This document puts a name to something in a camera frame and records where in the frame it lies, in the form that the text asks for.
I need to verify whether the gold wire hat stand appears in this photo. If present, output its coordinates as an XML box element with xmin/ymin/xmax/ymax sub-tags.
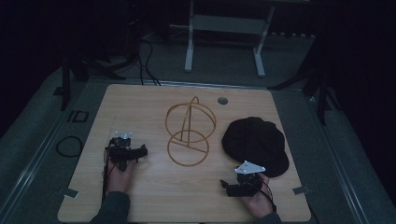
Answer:
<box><xmin>164</xmin><ymin>95</ymin><xmax>218</xmax><ymax>168</ymax></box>

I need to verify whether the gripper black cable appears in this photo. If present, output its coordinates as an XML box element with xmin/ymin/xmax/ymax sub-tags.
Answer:
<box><xmin>101</xmin><ymin>161</ymin><xmax>118</xmax><ymax>203</ymax></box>
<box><xmin>261</xmin><ymin>180</ymin><xmax>278</xmax><ymax>213</ymax></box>

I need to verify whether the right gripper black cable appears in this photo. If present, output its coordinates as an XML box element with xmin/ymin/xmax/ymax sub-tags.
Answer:
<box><xmin>261</xmin><ymin>180</ymin><xmax>278</xmax><ymax>213</ymax></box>

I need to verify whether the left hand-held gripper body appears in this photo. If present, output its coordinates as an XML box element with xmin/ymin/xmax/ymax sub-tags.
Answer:
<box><xmin>106</xmin><ymin>130</ymin><xmax>138</xmax><ymax>173</ymax></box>

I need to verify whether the person's left hand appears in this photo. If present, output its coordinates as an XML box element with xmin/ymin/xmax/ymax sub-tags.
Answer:
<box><xmin>103</xmin><ymin>148</ymin><xmax>138</xmax><ymax>194</ymax></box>

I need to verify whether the grey tape piece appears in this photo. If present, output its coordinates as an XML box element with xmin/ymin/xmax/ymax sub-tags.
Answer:
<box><xmin>63</xmin><ymin>188</ymin><xmax>79</xmax><ymax>200</ymax></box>
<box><xmin>291</xmin><ymin>185</ymin><xmax>312</xmax><ymax>196</ymax></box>

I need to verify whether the black metal stand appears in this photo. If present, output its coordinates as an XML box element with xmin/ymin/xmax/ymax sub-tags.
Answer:
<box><xmin>266</xmin><ymin>36</ymin><xmax>342</xmax><ymax>126</ymax></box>
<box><xmin>52</xmin><ymin>31</ymin><xmax>141</xmax><ymax>112</ymax></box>

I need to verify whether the person's right hand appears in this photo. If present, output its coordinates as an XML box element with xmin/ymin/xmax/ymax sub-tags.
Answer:
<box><xmin>241</xmin><ymin>172</ymin><xmax>276</xmax><ymax>219</ymax></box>

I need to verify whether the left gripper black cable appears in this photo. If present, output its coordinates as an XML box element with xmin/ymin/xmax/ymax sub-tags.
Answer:
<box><xmin>101</xmin><ymin>161</ymin><xmax>118</xmax><ymax>203</ymax></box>

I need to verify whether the white metal table frame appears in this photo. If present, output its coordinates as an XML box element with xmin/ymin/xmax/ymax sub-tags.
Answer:
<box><xmin>183</xmin><ymin>0</ymin><xmax>276</xmax><ymax>78</ymax></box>

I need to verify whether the black cable loop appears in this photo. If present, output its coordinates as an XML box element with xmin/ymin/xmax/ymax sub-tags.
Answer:
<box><xmin>55</xmin><ymin>135</ymin><xmax>85</xmax><ymax>159</ymax></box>

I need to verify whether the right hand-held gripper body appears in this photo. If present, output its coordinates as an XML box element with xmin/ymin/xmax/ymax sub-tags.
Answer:
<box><xmin>230</xmin><ymin>160</ymin><xmax>267</xmax><ymax>198</ymax></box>

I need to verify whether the black hat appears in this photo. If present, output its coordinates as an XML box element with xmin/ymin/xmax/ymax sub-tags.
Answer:
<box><xmin>220</xmin><ymin>116</ymin><xmax>290</xmax><ymax>179</ymax></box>

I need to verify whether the black floor cable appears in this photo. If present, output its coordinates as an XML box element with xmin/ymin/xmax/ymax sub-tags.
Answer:
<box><xmin>136</xmin><ymin>36</ymin><xmax>163</xmax><ymax>87</ymax></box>

